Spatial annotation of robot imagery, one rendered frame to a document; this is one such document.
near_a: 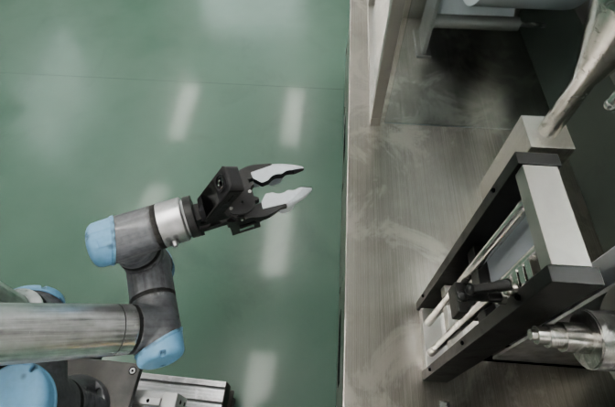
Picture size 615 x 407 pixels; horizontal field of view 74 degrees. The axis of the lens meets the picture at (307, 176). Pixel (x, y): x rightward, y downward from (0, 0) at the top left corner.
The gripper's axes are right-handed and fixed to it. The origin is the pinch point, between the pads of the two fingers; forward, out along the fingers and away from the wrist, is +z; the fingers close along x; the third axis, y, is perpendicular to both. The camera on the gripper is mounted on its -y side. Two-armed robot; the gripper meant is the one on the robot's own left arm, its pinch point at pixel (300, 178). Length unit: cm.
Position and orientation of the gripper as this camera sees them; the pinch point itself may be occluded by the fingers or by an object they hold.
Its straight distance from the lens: 70.9
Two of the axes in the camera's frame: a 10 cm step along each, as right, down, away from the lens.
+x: 3.4, 8.4, -4.3
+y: -0.5, 4.7, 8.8
